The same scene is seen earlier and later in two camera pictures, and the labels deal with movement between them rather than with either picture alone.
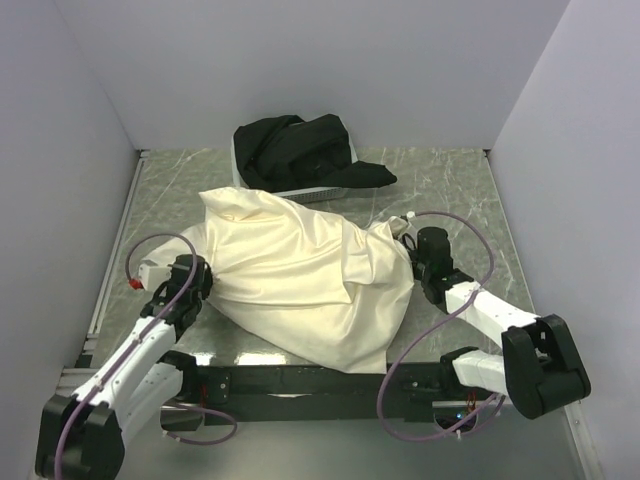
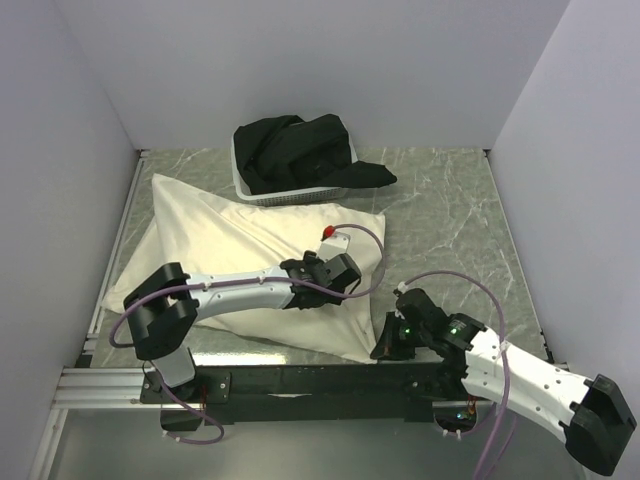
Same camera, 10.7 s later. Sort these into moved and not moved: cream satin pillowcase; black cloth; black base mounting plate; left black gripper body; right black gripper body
Moved: right black gripper body; cream satin pillowcase; left black gripper body
Not moved: black cloth; black base mounting plate
